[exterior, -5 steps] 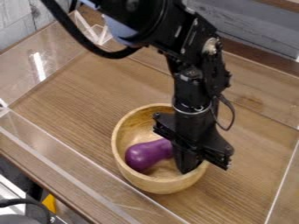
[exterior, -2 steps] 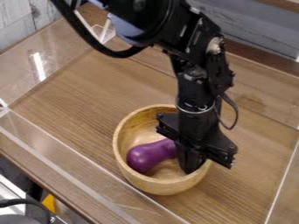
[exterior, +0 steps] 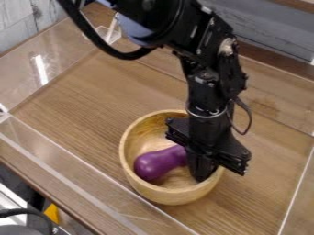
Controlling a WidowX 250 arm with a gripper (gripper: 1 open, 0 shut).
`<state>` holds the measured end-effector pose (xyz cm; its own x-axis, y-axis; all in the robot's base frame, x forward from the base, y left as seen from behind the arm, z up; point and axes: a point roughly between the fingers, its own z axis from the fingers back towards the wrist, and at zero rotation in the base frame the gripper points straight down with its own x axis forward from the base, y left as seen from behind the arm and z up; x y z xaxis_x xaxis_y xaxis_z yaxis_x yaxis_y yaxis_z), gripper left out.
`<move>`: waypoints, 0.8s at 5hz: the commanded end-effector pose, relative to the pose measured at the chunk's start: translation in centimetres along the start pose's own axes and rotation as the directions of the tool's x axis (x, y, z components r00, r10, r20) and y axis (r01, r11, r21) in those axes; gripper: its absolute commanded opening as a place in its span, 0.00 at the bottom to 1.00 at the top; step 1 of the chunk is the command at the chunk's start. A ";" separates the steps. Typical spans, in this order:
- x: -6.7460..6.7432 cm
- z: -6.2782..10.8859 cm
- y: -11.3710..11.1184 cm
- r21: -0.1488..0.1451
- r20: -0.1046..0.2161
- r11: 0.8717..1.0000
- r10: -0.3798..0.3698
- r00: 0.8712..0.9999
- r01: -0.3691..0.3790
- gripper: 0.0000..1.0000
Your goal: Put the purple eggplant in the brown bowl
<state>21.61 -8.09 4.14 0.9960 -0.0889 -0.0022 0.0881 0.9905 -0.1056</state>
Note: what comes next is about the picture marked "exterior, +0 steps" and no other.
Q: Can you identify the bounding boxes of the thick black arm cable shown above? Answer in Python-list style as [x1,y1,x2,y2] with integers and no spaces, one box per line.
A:
[56,0,157,62]

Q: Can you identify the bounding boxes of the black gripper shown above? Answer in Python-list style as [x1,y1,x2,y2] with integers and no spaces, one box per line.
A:
[165,114,251,182]

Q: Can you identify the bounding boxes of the brown wooden bowl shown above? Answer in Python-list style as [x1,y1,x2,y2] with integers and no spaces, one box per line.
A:
[119,109,224,206]

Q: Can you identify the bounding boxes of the clear acrylic corner bracket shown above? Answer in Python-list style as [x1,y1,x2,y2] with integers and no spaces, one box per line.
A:
[82,15,121,46]

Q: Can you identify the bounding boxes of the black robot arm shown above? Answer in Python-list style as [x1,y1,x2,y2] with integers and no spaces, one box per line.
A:
[99,0,251,182]

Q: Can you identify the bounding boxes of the clear acrylic tray walls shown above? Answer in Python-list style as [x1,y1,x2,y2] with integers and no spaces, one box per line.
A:
[0,21,314,235]

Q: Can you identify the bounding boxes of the yellow black machine base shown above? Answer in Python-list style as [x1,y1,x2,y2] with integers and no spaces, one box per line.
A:
[0,164,65,235]

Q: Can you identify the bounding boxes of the purple toy eggplant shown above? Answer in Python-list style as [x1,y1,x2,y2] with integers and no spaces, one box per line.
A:
[133,145,187,181]

